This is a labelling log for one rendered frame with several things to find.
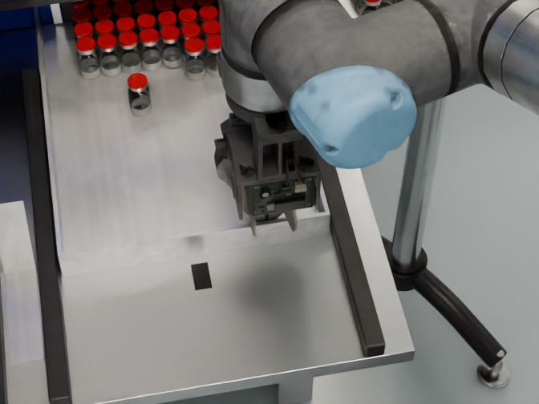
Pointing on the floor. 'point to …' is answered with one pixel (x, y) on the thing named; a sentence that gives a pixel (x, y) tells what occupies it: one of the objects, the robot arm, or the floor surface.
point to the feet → (455, 317)
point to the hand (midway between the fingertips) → (265, 208)
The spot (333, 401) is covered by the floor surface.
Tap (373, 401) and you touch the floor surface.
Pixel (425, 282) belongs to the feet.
